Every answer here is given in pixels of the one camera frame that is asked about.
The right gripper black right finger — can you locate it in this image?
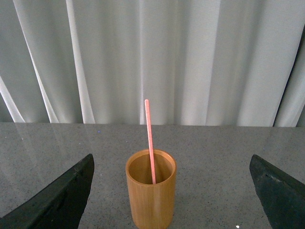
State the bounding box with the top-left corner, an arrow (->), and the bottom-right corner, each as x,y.
249,155 -> 305,229

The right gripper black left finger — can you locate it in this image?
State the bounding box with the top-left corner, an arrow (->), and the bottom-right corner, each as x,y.
0,154 -> 94,229

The pink speckled chopstick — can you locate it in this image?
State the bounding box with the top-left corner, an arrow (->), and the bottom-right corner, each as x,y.
144,99 -> 156,184

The bamboo wooden chopstick holder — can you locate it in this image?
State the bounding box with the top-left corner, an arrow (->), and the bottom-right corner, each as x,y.
125,149 -> 177,229

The white pleated curtain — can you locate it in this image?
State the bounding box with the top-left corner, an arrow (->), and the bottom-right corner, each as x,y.
0,0 -> 305,127

